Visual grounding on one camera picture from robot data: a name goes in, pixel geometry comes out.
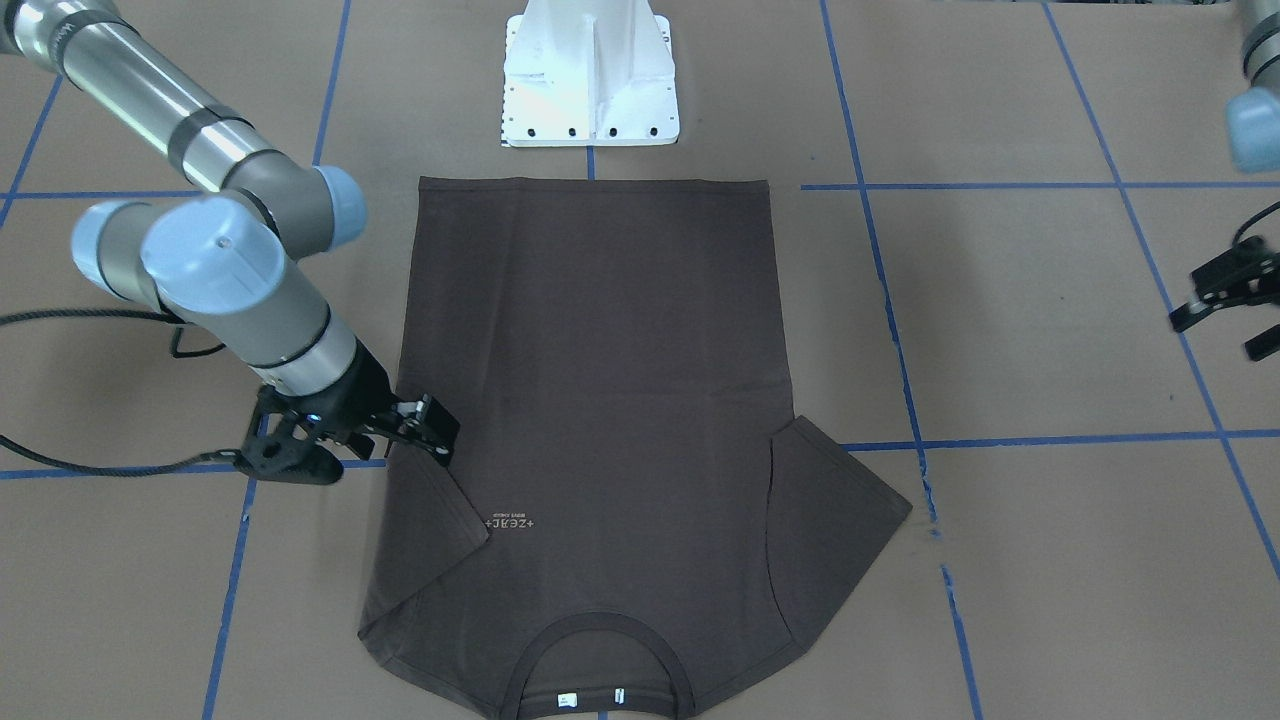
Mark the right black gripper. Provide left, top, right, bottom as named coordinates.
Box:
left=255, top=341, right=460, bottom=468

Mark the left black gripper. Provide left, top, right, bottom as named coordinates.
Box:
left=1170, top=236, right=1280, bottom=361

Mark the brown t-shirt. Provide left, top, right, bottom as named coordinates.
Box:
left=358, top=177, right=913, bottom=719

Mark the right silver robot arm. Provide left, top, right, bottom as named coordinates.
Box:
left=3, top=1, right=460, bottom=486

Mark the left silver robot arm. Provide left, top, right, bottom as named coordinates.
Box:
left=1169, top=1, right=1279, bottom=334

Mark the white column base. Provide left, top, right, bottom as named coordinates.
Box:
left=500, top=1, right=681, bottom=149

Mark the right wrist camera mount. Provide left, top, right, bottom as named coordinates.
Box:
left=232, top=386, right=344, bottom=486

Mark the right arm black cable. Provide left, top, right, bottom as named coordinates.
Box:
left=0, top=307, right=262, bottom=475

